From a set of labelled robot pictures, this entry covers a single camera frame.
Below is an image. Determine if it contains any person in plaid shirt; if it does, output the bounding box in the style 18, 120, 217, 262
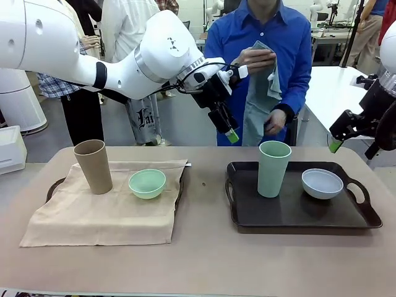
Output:
36, 38, 105, 147

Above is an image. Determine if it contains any black stool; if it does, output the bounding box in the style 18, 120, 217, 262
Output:
289, 113, 300, 147

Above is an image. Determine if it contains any black stand pole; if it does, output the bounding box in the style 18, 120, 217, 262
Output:
338, 0, 368, 69

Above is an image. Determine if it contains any grey printed tote bag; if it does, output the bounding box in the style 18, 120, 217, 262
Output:
126, 93, 164, 146

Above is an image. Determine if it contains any white bowl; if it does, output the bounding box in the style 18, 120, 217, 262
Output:
301, 168, 345, 200

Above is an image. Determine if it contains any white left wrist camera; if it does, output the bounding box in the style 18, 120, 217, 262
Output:
216, 64, 249, 95

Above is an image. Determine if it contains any light green bowl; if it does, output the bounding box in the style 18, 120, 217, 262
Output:
127, 168, 167, 200

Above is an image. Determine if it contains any person in cream coat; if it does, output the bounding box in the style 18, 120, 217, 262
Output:
61, 0, 105, 56

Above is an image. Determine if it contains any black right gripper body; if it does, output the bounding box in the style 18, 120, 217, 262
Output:
359, 78, 396, 122

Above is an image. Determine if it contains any person's left forearm blue sleeve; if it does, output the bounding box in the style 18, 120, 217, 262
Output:
272, 72, 312, 125

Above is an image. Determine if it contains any person in white shirt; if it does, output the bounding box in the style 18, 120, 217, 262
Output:
101, 0, 162, 64

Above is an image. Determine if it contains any teal cloth mat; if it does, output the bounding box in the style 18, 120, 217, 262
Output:
242, 40, 283, 147

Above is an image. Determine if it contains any dark brown handled tray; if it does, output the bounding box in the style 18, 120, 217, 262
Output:
45, 160, 185, 215
225, 160, 384, 235

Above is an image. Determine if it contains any light green tall cup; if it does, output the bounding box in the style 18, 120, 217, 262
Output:
257, 140, 293, 199

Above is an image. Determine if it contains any person's right hand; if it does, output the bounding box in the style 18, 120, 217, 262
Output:
238, 46, 278, 77

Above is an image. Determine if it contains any person's left hand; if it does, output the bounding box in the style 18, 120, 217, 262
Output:
263, 110, 289, 137

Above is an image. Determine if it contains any person in khaki trousers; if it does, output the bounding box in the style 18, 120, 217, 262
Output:
351, 0, 389, 68

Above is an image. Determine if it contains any beige cloth mat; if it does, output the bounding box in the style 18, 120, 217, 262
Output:
19, 158, 192, 249

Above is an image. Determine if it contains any person's blue shirt torso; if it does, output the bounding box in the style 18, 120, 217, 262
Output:
204, 0, 312, 147

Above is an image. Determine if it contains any pale bystander hand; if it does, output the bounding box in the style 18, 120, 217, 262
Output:
80, 35, 101, 51

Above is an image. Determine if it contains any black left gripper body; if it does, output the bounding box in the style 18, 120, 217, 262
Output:
191, 75, 232, 110

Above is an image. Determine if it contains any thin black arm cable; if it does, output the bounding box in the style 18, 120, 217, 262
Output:
156, 61, 236, 95

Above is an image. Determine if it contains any white cylindrical pedestal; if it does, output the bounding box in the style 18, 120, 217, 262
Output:
0, 67, 49, 134

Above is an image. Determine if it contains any brown tall cup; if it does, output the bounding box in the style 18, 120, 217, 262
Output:
73, 139, 114, 196

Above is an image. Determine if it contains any grey background workbench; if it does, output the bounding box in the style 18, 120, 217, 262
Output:
310, 25, 354, 66

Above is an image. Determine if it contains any white box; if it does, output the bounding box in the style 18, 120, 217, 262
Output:
0, 124, 25, 175

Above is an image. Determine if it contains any white side table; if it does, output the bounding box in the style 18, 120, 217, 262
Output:
300, 65, 396, 163

